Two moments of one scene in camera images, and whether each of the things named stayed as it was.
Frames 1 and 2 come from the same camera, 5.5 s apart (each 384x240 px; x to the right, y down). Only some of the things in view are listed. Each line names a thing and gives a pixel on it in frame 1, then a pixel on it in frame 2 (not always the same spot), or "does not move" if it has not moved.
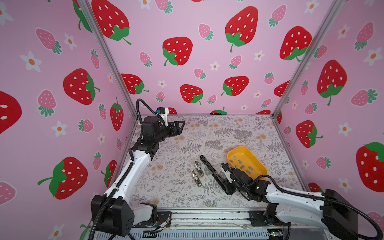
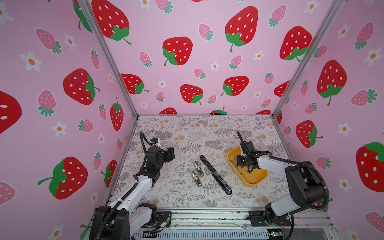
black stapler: (215, 174) does not move
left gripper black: (176, 131) → (168, 154)
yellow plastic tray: (241, 158) does not move
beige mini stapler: (196, 179) does not move
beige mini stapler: (199, 169) does not move
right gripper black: (227, 183) → (238, 160)
